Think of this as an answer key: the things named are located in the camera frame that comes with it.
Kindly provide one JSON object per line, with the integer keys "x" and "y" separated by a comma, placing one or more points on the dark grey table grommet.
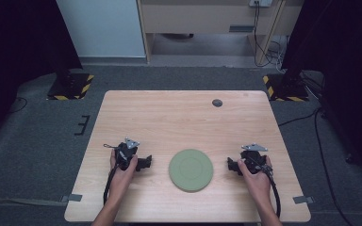
{"x": 217, "y": 103}

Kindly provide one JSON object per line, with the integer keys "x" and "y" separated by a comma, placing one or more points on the grey desk label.
{"x": 241, "y": 29}

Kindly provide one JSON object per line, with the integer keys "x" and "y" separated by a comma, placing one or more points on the black curtain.
{"x": 342, "y": 62}
{"x": 15, "y": 47}

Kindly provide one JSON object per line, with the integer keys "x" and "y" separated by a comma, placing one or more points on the black stand base hazard tape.
{"x": 70, "y": 88}
{"x": 287, "y": 89}

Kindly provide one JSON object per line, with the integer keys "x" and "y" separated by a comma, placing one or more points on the white partition panel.
{"x": 100, "y": 28}

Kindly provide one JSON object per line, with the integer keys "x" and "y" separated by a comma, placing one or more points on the person's left hand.
{"x": 122, "y": 182}

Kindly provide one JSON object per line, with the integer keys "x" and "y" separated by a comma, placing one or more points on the person's right hand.
{"x": 257, "y": 185}

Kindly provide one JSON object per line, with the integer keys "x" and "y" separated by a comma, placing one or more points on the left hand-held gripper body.
{"x": 124, "y": 155}

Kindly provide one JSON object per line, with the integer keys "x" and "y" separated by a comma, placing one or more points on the grey power strip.
{"x": 260, "y": 2}

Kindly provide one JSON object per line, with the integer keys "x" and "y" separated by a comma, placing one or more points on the grey tape piece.
{"x": 72, "y": 197}
{"x": 303, "y": 199}

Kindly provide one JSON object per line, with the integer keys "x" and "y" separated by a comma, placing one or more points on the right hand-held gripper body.
{"x": 253, "y": 158}

